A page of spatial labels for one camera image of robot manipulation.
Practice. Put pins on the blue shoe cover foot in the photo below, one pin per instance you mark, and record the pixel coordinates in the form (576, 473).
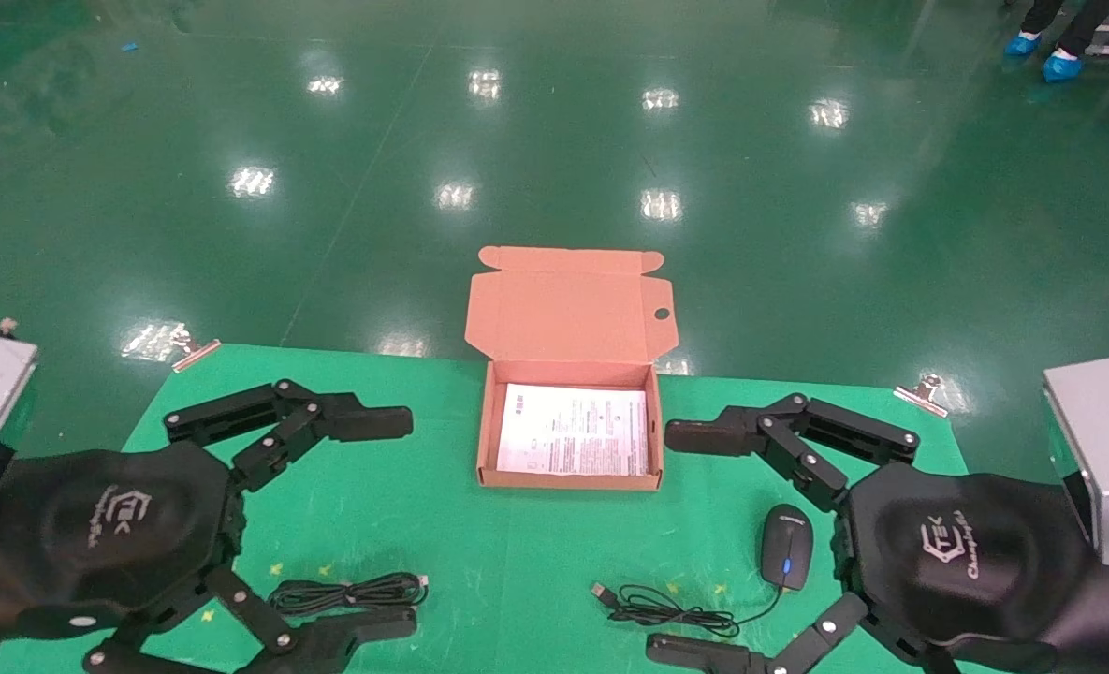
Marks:
(1022, 44)
(1062, 67)

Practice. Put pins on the black trouser leg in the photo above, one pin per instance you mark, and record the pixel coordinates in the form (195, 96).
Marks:
(1043, 14)
(1089, 23)

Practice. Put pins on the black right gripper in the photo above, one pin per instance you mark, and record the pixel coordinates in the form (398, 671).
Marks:
(966, 552)

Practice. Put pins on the white printed paper sheet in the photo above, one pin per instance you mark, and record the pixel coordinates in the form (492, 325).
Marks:
(573, 431)

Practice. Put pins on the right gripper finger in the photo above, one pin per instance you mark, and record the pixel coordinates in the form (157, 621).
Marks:
(704, 657)

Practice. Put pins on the green cloth table mat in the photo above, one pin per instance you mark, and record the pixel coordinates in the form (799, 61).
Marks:
(535, 562)

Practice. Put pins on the copper binder clip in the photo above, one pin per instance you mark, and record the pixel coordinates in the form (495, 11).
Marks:
(924, 395)
(194, 351)

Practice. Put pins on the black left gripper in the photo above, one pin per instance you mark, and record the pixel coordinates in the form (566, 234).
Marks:
(114, 524)

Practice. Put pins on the open orange cardboard box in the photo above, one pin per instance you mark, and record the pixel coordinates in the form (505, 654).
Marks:
(563, 318)

